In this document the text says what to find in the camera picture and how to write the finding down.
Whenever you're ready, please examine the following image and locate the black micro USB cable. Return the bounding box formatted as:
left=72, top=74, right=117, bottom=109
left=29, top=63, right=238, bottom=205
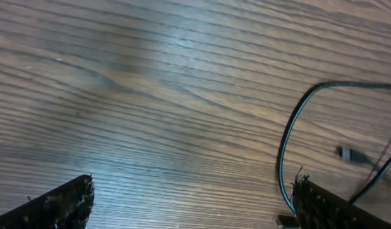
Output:
left=275, top=81, right=391, bottom=227

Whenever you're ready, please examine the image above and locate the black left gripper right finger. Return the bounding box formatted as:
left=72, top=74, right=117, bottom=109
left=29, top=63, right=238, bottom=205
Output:
left=291, top=174, right=391, bottom=229

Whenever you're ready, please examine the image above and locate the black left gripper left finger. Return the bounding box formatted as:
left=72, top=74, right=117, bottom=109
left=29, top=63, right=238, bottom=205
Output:
left=0, top=175, right=94, bottom=229

